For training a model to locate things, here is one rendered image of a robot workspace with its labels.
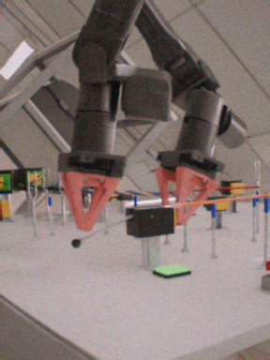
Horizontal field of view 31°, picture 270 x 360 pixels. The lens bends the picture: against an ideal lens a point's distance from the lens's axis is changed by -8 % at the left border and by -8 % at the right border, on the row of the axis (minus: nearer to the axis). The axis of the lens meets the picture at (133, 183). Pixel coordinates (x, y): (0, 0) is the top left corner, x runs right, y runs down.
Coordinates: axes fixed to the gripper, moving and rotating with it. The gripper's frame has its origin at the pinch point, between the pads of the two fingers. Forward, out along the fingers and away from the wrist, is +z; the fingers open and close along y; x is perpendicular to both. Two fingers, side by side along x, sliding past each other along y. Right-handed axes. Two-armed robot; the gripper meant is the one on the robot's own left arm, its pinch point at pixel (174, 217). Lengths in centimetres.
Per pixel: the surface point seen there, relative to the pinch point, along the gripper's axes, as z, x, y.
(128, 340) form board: 15.0, 17.5, -26.2
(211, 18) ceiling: -169, -120, 207
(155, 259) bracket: 6.8, 1.7, -1.0
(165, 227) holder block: 2.0, 2.5, -2.2
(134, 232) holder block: 3.9, 6.0, -0.5
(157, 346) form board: 14.5, 16.2, -28.9
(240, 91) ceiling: -139, -179, 232
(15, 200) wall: -21, -172, 736
